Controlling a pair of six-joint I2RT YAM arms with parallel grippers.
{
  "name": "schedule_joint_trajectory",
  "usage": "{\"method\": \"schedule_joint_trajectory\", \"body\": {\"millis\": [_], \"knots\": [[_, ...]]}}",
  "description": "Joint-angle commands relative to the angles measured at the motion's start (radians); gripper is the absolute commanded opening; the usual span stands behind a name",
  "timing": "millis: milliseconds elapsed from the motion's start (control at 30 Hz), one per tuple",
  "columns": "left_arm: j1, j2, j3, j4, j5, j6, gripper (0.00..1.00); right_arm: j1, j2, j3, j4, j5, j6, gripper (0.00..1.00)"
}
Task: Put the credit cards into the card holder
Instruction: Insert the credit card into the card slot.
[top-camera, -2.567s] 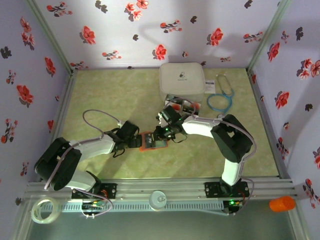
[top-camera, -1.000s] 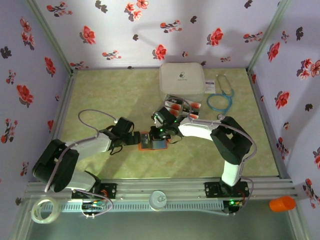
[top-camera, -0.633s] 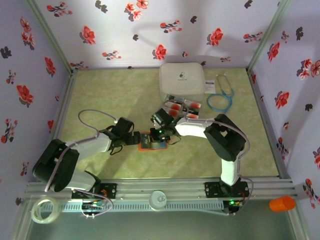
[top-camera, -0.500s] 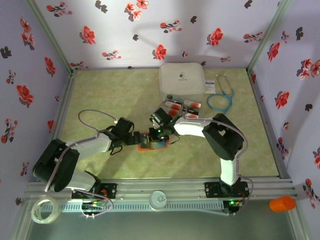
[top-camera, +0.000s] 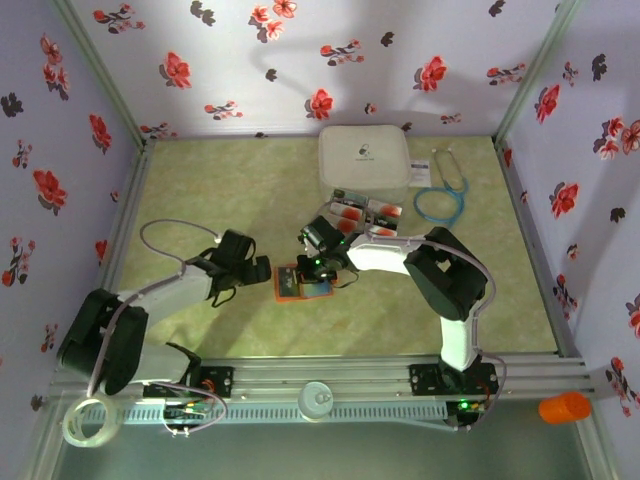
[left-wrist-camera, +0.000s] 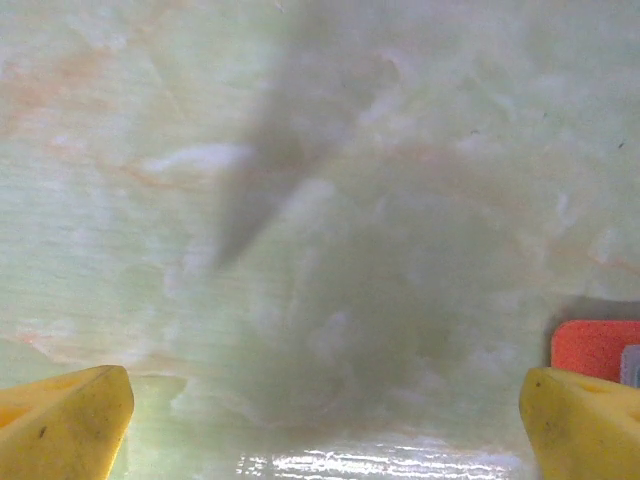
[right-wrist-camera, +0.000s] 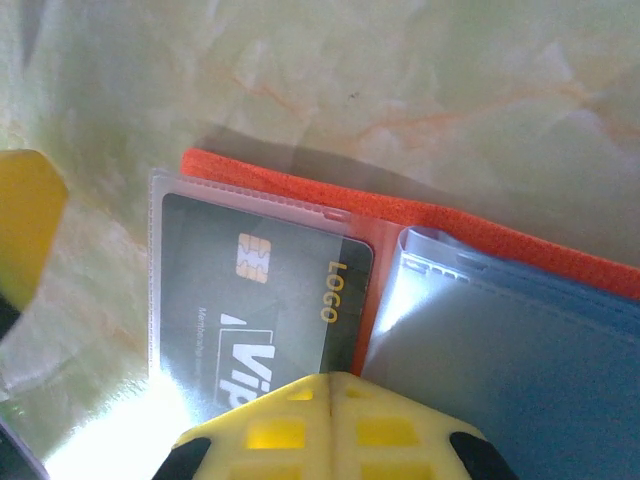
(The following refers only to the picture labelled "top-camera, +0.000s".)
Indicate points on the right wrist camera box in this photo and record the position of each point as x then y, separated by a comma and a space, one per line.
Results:
312, 237

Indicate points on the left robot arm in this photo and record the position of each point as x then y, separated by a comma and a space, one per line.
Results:
170, 297

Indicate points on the orange card holder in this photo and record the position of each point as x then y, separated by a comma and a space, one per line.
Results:
290, 299

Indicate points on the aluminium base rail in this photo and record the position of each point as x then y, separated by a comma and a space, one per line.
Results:
320, 372

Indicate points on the controller circuit board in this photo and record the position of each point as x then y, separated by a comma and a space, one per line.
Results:
467, 412
187, 411

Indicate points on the white medicine bag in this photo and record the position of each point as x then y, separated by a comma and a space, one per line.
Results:
365, 160

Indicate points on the group of red-white boxes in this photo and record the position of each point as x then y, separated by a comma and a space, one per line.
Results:
367, 212

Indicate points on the white round cap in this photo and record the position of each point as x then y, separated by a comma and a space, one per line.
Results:
315, 402

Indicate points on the white paper tag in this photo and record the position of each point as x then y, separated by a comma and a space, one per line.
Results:
420, 172

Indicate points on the black credit card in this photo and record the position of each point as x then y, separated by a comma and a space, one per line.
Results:
384, 221
288, 281
350, 197

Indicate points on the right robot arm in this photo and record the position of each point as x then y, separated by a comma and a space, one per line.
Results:
445, 280

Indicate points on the orange pill bottle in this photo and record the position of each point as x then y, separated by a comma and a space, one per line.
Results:
565, 408

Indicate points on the clear tape roll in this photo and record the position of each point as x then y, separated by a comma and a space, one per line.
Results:
70, 430

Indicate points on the red credit card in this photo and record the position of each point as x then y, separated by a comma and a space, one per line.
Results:
350, 211
384, 231
387, 207
349, 225

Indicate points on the blue stethoscope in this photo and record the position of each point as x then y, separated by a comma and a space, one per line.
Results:
452, 187

